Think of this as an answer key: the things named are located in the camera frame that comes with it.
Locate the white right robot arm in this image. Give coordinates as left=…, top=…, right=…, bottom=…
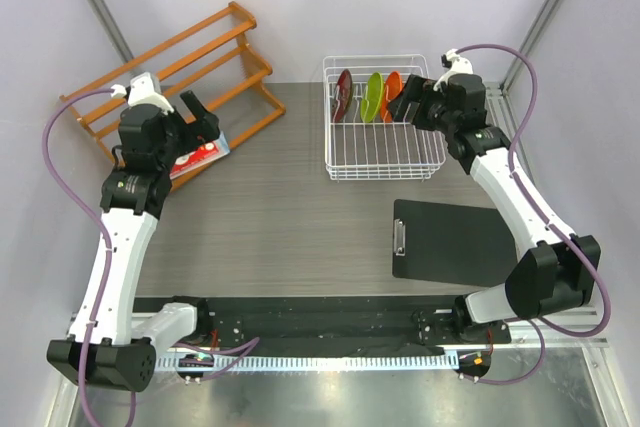
left=388, top=73, right=601, bottom=342

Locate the red floral plate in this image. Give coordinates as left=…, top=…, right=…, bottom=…
left=331, top=69, right=353, bottom=122

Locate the orange wooden shelf rack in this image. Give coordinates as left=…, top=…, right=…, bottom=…
left=59, top=0, right=287, bottom=193

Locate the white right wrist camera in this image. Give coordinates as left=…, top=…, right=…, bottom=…
left=440, top=49, right=474, bottom=81

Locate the orange plate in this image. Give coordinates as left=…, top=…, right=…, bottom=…
left=379, top=71, right=403, bottom=123

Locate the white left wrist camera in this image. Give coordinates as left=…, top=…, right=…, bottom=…
left=110, top=72, right=175, bottom=115

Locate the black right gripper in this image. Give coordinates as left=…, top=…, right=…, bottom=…
left=388, top=74, right=458, bottom=136

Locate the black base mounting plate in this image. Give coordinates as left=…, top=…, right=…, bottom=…
left=133, top=295, right=512, bottom=353

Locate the lime green plate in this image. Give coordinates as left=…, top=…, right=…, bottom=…
left=360, top=72, right=384, bottom=123

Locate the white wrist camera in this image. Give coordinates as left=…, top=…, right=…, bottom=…
left=110, top=72, right=175, bottom=115
left=440, top=49, right=474, bottom=81

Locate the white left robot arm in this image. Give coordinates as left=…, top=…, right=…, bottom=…
left=46, top=86, right=220, bottom=393

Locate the white wire dish rack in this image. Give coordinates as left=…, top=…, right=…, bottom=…
left=323, top=54, right=446, bottom=181

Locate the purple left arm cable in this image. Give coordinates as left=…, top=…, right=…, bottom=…
left=41, top=86, right=138, bottom=427

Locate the white slotted cable duct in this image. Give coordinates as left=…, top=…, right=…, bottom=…
left=155, top=351, right=459, bottom=374

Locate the black clipboard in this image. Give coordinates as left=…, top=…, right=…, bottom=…
left=392, top=199, right=518, bottom=288

